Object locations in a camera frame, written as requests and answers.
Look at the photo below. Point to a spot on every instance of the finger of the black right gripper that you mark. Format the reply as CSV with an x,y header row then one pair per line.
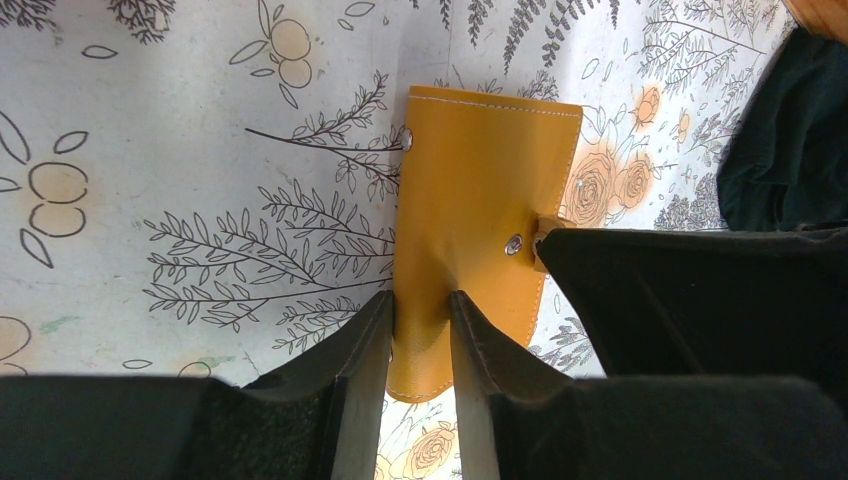
x,y
717,303

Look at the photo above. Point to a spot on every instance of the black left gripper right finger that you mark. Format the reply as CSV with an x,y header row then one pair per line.
x,y
519,418

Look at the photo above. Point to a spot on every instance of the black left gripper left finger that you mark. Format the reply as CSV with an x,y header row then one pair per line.
x,y
316,417

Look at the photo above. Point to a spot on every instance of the yellow leather card holder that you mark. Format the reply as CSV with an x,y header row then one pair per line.
x,y
477,174

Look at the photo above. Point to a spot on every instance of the black cloth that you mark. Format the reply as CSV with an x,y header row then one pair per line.
x,y
787,164

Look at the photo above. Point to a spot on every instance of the floral table mat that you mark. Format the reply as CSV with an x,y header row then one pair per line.
x,y
210,188

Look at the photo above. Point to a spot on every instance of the brown compartment organizer tray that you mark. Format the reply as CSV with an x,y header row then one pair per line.
x,y
827,18

